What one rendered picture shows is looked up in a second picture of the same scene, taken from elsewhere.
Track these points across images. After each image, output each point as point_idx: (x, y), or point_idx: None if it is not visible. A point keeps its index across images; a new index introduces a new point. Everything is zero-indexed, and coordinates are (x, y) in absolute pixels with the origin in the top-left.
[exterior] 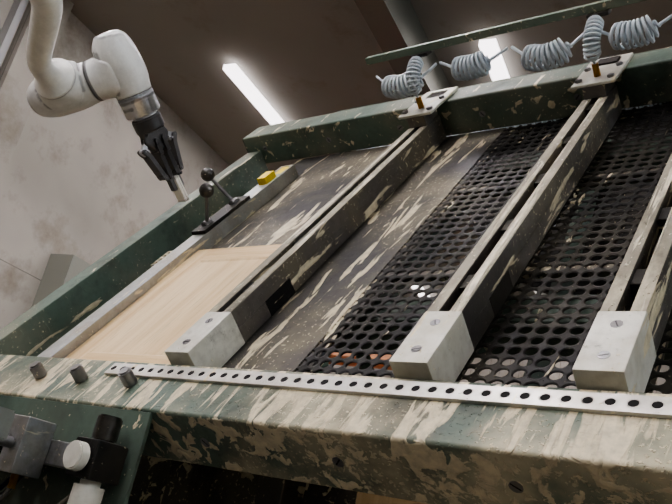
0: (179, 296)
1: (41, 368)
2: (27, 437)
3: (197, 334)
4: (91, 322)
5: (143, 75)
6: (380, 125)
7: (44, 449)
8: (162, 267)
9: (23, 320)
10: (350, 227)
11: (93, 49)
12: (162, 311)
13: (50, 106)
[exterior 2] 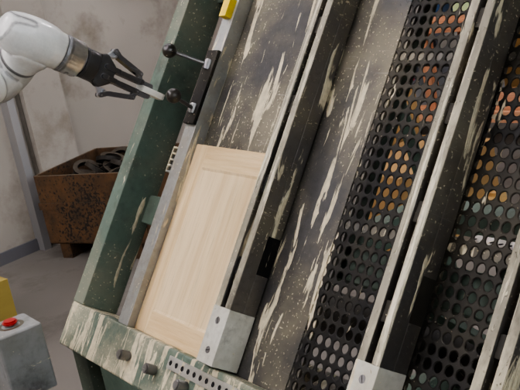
0: (196, 231)
1: (124, 355)
2: None
3: (213, 340)
4: (142, 273)
5: (56, 43)
6: None
7: None
8: (174, 186)
9: (95, 259)
10: (309, 133)
11: (0, 46)
12: (189, 255)
13: (1, 102)
